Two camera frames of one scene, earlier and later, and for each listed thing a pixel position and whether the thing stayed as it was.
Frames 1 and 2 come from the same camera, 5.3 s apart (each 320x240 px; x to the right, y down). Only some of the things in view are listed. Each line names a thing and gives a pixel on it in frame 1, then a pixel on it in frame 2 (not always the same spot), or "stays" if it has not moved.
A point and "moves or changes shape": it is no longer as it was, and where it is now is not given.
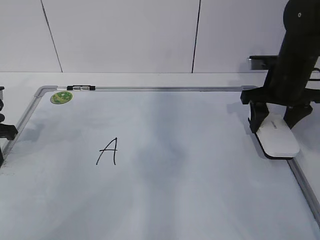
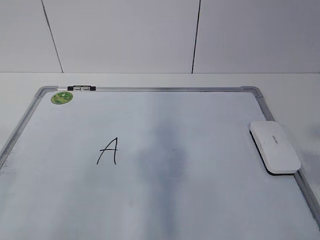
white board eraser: (276, 137) moves or changes shape
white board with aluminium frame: (147, 162) stays
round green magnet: (61, 97) stays
